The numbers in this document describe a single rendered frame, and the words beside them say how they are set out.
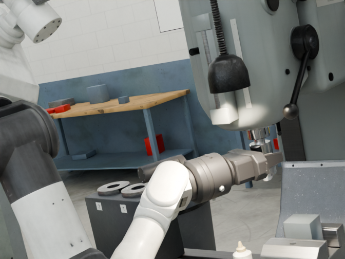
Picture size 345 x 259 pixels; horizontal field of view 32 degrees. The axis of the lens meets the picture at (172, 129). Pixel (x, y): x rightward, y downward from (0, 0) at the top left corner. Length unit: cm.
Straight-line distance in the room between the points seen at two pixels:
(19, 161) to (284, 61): 54
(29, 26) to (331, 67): 63
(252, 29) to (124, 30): 591
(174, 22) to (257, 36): 544
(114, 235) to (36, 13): 72
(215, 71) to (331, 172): 67
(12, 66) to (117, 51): 606
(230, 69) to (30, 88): 35
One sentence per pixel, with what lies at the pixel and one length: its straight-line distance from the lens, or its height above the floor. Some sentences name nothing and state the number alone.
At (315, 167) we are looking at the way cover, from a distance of 164.
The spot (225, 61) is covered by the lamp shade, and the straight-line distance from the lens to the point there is 103.
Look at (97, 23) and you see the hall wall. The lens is 729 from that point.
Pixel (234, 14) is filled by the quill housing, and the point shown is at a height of 154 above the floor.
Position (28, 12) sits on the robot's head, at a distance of 108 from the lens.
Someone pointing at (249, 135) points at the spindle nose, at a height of 129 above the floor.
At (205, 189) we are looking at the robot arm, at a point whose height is 122.
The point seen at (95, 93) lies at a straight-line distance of 704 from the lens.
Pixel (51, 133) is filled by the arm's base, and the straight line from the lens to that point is 99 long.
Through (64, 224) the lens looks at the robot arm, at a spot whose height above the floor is 128.
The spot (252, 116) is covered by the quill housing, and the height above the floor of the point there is 134.
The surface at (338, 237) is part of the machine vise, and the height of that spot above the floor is 105.
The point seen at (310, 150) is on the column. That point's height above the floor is 115.
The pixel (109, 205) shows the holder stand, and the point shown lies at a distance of 157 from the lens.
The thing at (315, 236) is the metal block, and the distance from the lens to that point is 128.
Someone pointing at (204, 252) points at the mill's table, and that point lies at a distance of 159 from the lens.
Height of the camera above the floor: 153
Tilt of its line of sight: 9 degrees down
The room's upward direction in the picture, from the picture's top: 12 degrees counter-clockwise
